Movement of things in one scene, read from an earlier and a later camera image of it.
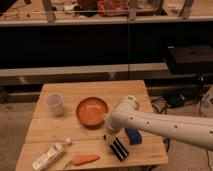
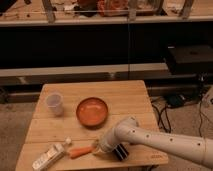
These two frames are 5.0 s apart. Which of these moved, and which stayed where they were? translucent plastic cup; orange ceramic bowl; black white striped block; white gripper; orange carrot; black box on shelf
Moved: orange carrot; white gripper
Stayed: translucent plastic cup; black box on shelf; orange ceramic bowl; black white striped block
